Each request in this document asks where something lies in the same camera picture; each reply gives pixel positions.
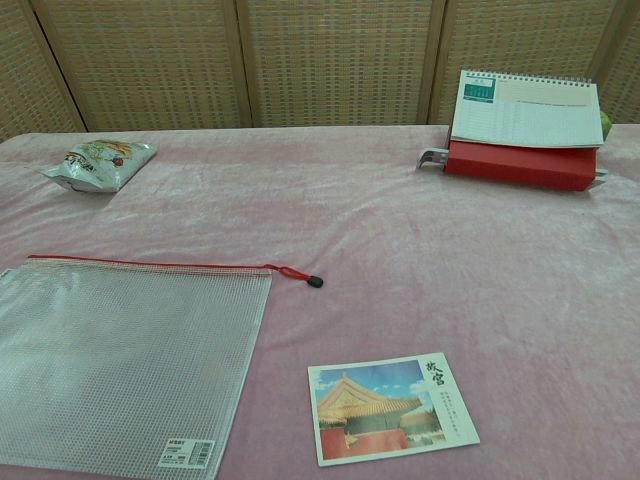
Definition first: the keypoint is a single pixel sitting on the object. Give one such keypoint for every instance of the red flat box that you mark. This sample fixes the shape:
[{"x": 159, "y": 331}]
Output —
[{"x": 520, "y": 165}]

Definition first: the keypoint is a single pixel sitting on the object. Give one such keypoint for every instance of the white green snack bag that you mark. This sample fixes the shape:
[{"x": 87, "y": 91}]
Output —
[{"x": 100, "y": 162}]

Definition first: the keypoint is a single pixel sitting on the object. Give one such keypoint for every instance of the palace picture postcard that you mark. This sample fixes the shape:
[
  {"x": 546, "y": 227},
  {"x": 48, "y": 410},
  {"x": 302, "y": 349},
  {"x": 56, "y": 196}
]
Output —
[{"x": 390, "y": 415}]

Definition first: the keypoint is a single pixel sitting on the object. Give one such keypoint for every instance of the pink tablecloth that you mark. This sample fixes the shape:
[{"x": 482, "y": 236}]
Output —
[{"x": 400, "y": 250}]

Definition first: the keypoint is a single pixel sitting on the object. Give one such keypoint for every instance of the clear mesh zipper pouch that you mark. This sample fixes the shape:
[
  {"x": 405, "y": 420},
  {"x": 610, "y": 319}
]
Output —
[{"x": 125, "y": 350}]

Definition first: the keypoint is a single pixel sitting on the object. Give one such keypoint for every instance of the woven folding screen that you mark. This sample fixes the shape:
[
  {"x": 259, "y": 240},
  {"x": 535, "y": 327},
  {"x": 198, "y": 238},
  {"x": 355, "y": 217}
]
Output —
[{"x": 325, "y": 60}]

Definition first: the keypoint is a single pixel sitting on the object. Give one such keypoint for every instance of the spiral desk calendar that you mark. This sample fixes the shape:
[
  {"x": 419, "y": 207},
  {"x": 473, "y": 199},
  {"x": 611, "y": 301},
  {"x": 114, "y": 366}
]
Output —
[{"x": 530, "y": 117}]

